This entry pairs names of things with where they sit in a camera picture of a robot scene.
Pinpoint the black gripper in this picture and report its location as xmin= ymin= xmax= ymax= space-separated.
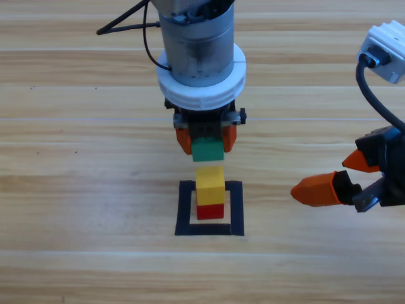
xmin=290 ymin=125 xmax=405 ymax=212
xmin=164 ymin=98 xmax=247 ymax=155

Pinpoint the green cube block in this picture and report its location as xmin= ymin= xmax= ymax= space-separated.
xmin=190 ymin=136 xmax=225 ymax=163

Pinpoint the yellow cube block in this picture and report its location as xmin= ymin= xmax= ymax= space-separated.
xmin=194 ymin=165 xmax=226 ymax=206

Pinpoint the red cube block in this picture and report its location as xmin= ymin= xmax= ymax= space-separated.
xmin=196 ymin=202 xmax=225 ymax=220

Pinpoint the black tape square outline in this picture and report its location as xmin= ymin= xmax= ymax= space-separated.
xmin=174 ymin=179 xmax=246 ymax=237

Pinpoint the thin black arm wire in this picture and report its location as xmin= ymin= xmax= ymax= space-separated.
xmin=142 ymin=0 xmax=173 ymax=71

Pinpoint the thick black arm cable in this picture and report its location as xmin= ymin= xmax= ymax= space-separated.
xmin=96 ymin=0 xmax=162 ymax=36

